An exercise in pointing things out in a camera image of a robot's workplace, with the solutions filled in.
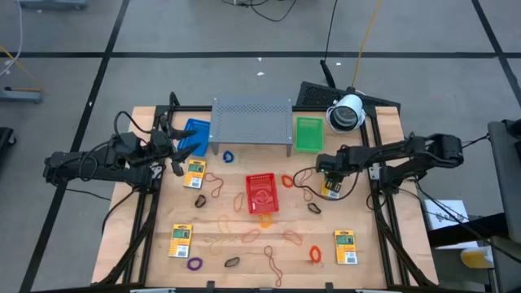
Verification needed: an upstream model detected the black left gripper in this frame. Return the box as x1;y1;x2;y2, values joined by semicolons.
149;115;202;177

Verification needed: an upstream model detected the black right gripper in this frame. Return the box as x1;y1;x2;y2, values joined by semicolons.
316;150;348;193

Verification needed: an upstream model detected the yellow green retail pack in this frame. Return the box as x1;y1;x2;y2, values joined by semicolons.
182;159;208;190
168;223;193;259
334;230;359;265
320;177;342;200

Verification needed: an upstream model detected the yellow rubber band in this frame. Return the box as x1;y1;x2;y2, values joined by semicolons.
208;214;232;257

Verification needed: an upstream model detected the blue plastic basket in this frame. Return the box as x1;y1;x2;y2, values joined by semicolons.
177;117;212;158

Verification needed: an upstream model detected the green plastic basket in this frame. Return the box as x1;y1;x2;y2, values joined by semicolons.
295;116;326;154

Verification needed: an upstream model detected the red plastic basket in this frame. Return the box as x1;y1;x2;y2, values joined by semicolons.
245;173;281;216

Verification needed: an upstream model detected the grey perforated metal shelf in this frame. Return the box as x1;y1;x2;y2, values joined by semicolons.
208;96;295;158

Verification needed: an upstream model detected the black perforated metal panel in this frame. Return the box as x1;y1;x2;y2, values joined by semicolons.
295;81;402;113

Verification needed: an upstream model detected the long red rubber band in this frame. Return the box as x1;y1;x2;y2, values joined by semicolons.
263;244;284;288

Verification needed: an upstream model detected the white printed cardboard box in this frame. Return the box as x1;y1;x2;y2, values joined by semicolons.
422;199;470;231

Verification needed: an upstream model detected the black shelf board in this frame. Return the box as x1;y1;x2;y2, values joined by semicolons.
427;212;512;248

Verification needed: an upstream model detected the yellow plastic container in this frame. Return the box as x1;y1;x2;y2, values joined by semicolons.
460;246;496;269

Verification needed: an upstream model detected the grey floor stand base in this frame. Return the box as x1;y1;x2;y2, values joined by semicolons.
18;0;89;10
0;87;44;105

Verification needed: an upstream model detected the grey rolling cart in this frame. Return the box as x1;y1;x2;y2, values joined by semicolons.
487;118;521;293

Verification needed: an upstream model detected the black floor equipment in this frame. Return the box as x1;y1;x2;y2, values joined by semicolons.
0;127;17;164

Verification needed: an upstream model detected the black aluminium table frame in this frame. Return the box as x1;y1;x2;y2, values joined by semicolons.
91;91;439;293

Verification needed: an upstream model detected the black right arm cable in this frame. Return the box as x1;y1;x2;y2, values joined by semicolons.
291;165;361;203

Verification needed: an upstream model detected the black hanging cable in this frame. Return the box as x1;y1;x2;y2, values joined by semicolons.
320;0;339;89

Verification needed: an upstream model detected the yellow hanging cable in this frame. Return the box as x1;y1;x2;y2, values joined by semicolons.
350;0;383;90

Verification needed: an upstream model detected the yellow floor cable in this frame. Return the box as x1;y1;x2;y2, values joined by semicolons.
0;44;44;91

